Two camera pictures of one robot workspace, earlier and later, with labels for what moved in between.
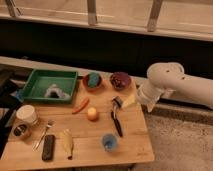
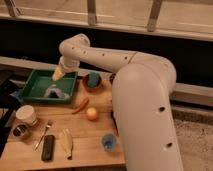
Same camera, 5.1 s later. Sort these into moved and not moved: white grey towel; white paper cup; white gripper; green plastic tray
Moved: white gripper
Not moved: green plastic tray; white grey towel; white paper cup
